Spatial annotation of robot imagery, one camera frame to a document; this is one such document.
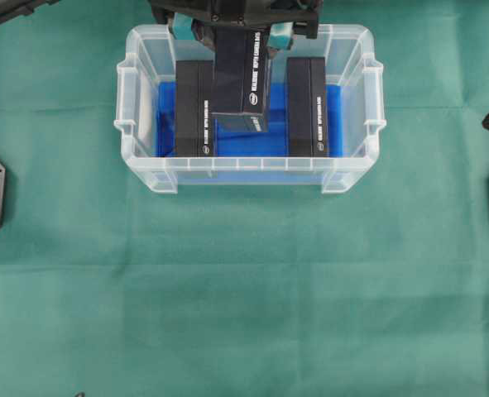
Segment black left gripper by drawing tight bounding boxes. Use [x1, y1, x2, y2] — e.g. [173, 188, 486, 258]
[149, 0, 320, 50]

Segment black box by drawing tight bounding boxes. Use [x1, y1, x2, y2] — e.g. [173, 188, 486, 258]
[286, 57, 329, 157]
[175, 60, 216, 157]
[212, 27, 271, 134]

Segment clear plastic storage case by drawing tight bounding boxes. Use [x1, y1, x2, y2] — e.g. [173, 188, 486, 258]
[114, 24, 386, 194]

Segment blue liner sheet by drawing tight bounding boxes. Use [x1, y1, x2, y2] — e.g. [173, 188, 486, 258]
[153, 82, 344, 157]

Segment green table cloth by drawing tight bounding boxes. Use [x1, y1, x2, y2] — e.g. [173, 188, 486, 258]
[0, 1, 489, 396]

